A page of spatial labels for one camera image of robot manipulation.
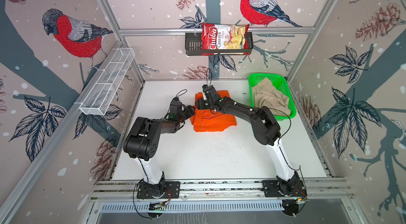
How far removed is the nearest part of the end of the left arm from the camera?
0.79 m

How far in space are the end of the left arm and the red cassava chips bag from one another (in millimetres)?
373

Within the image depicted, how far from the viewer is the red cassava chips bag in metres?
0.87
